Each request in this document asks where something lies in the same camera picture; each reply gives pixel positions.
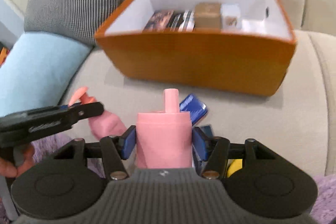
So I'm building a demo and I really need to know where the beige sofa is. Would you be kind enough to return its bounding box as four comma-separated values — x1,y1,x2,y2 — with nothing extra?
0,0,336,224

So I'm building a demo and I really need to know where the light blue pillow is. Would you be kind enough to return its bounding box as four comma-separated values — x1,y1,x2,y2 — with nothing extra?
0,32,93,117

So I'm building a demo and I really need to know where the clear plastic box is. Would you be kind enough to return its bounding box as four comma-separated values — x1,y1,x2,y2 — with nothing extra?
220,4,242,30

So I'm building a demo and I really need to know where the dark blue bottle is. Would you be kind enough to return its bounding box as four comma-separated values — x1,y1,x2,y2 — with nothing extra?
193,124,214,174

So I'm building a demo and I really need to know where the dark printed box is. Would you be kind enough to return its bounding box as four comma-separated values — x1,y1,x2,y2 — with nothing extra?
143,9,175,31

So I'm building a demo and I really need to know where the plaid case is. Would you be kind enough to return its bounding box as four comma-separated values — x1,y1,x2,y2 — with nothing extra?
165,11,195,31

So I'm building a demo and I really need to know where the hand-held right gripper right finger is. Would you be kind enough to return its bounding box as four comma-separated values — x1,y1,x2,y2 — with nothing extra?
194,128,275,179

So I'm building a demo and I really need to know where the pink bottle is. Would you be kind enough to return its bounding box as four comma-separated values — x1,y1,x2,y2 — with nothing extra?
69,86,128,141
135,88,193,169

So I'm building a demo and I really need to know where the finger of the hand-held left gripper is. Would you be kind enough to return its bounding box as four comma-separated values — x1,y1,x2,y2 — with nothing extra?
60,102,105,123
26,105,70,115

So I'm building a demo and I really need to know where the gold box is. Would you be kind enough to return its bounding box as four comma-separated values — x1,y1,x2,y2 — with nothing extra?
194,2,222,30

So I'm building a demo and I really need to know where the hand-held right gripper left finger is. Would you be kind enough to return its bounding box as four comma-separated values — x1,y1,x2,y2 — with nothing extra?
54,126,137,179

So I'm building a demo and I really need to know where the person's left hand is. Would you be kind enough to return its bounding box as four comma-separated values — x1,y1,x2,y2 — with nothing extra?
0,145,35,178

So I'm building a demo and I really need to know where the houndstooth pillow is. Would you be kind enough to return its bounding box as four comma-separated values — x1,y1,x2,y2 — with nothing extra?
24,0,125,46

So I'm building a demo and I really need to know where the yellow tape measure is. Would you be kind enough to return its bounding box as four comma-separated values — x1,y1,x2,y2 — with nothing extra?
226,158,243,178

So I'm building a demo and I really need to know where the blue card box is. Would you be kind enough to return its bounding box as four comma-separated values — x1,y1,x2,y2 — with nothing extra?
179,94,208,126

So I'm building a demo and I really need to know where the orange cardboard box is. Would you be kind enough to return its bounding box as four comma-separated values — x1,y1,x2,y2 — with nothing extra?
94,0,298,97

